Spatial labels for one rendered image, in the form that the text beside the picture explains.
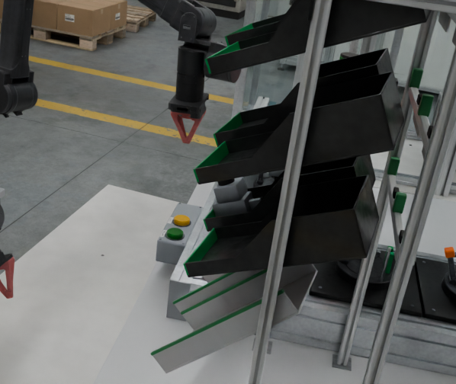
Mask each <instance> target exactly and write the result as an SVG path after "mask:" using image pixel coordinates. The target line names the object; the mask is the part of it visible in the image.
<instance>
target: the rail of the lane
mask: <svg viewBox="0 0 456 384"><path fill-rule="evenodd" d="M217 185H218V182H217V181H215V184H214V186H213V188H212V190H211V192H210V195H209V197H208V198H207V201H206V203H205V205H204V208H203V209H202V211H201V214H200V216H199V218H198V220H197V222H196V224H195V227H194V229H193V231H192V233H191V235H190V238H189V240H188V242H187V244H186V246H185V249H184V251H183V252H182V254H181V257H180V259H179V261H178V263H177V265H176V267H175V270H174V272H173V274H172V276H171V278H170V282H169V297H168V305H167V313H166V318H173V319H178V320H181V321H185V322H186V320H185V318H184V317H183V315H182V314H181V313H180V312H179V310H178V309H177V308H176V306H175V305H174V304H173V301H175V300H177V299H179V298H181V297H182V296H184V295H186V294H188V293H190V285H191V281H192V279H193V277H188V276H187V274H186V271H185V268H184V265H183V263H185V262H186V260H187V259H188V258H189V257H190V255H191V254H192V253H193V252H194V250H195V249H196V248H197V247H198V246H199V244H200V243H201V242H202V241H203V240H204V239H205V237H206V236H207V235H208V234H209V232H208V231H207V230H206V227H205V224H204V221H203V219H204V218H205V217H206V215H207V214H208V213H209V212H210V211H211V210H212V209H213V207H212V205H213V204H214V203H215V202H216V200H217V199H216V196H215V193H214V188H215V187H216V186H217Z"/></svg>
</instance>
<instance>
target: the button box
mask: <svg viewBox="0 0 456 384"><path fill-rule="evenodd" d="M202 209H203V207H202V206H194V205H190V204H185V203H178V204H177V206H176V208H175V209H174V211H173V213H172V215H171V216H170V218H169V220H168V222H167V223H166V225H165V228H164V229H163V230H162V233H161V235H160V236H159V238H158V240H157V246H156V261H159V262H163V263H167V264H174V265H177V263H178V261H179V259H180V257H181V254H182V252H183V251H184V249H185V246H186V244H187V242H188V240H189V238H190V235H191V233H192V231H193V229H194V227H195V224H196V222H197V220H198V218H199V216H200V214H201V211H202ZM177 215H185V216H187V217H189V219H190V223H189V224H188V225H186V226H179V225H176V224H175V223H174V217H175V216H177ZM170 228H178V229H181V230H182V231H183V233H184V234H183V237H182V238H180V239H171V238H169V237H168V236H167V235H166V234H167V230H168V229H170Z"/></svg>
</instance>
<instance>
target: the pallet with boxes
mask: <svg viewBox="0 0 456 384"><path fill-rule="evenodd" d="M3 3H4V0H0V33H1V29H2V12H3ZM126 24H127V1H126V0H34V9H33V17H32V25H31V30H33V31H34V35H31V39H33V40H40V41H44V42H48V43H55V44H59V45H63V46H70V47H74V48H78V49H81V50H88V51H94V50H96V49H97V43H100V44H104V45H108V44H111V43H113V37H116V38H121V39H124V38H125V37H126ZM50 34H55V35H59V36H62V37H70V38H74V39H77V40H79V44H76V43H69V42H66V41H61V40H54V39H51V38H50Z"/></svg>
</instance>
